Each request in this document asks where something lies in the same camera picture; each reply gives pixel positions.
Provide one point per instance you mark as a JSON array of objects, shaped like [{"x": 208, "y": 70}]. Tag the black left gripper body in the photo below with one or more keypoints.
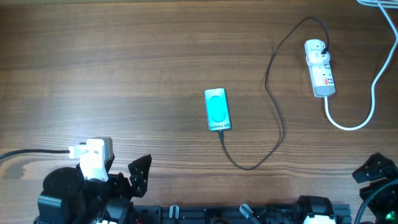
[{"x": 116, "y": 186}]

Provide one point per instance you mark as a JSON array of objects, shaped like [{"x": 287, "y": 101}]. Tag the Galaxy S25 smartphone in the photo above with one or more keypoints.
[{"x": 217, "y": 109}]

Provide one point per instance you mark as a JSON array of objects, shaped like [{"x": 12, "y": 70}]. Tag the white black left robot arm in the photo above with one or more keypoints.
[{"x": 68, "y": 197}]

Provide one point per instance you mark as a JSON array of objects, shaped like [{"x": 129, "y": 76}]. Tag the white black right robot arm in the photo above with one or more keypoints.
[{"x": 380, "y": 197}]

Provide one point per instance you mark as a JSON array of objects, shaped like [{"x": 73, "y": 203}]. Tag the white power strip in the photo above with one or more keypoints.
[{"x": 321, "y": 76}]

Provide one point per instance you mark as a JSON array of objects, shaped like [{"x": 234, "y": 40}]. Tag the white USB wall charger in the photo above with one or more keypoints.
[{"x": 317, "y": 58}]

